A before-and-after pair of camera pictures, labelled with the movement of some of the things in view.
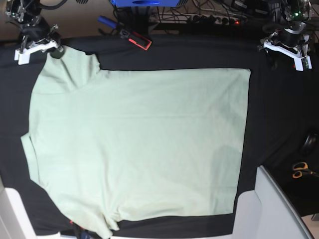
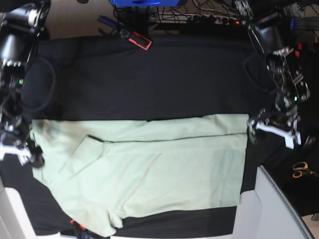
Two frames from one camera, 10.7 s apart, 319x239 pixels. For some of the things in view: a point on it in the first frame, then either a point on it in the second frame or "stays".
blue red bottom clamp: [82, 233] stays
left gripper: [38, 39] → [23, 145]
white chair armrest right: [265, 212] stays
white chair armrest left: [15, 222] stays
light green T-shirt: [110, 146] stays
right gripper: [292, 41] → [283, 122]
